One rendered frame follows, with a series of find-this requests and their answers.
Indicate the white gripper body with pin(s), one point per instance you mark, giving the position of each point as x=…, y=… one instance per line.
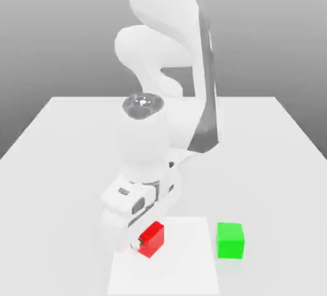
x=116, y=229

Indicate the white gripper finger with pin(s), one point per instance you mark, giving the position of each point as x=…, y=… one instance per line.
x=134, y=244

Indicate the small red cube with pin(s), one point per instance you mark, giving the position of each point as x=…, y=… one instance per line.
x=153, y=239

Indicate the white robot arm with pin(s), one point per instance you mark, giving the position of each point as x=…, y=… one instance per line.
x=143, y=142

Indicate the small green cube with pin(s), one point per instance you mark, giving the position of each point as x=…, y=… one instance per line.
x=230, y=242

